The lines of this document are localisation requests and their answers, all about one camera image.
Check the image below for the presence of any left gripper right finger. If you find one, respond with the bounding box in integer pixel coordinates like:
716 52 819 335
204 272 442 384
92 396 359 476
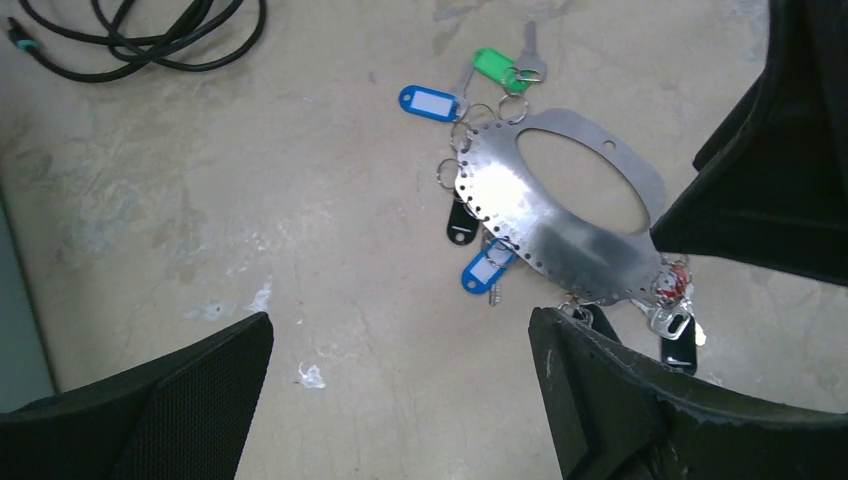
528 307 847 479

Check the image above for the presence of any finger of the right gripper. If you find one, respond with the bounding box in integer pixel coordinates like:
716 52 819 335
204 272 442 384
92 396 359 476
650 1 847 285

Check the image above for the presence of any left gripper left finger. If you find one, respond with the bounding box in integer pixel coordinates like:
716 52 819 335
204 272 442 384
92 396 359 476
1 312 274 479

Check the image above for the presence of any large metal key ring plate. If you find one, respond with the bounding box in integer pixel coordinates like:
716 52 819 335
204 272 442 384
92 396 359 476
455 108 668 305

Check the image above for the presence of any red key tag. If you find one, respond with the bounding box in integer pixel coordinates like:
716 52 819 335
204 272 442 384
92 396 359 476
652 256 692 308

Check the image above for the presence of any blue key tag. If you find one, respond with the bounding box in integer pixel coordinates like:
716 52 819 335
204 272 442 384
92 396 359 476
398 85 459 123
460 238 516 295

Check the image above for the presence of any black key tag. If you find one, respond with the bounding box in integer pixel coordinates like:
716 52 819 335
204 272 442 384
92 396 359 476
446 192 479 246

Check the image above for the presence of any green key tag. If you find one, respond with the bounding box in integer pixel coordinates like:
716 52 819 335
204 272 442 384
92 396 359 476
472 47 532 93

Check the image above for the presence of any tangled black cable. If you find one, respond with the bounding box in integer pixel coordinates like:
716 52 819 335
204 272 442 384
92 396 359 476
6 0 268 84

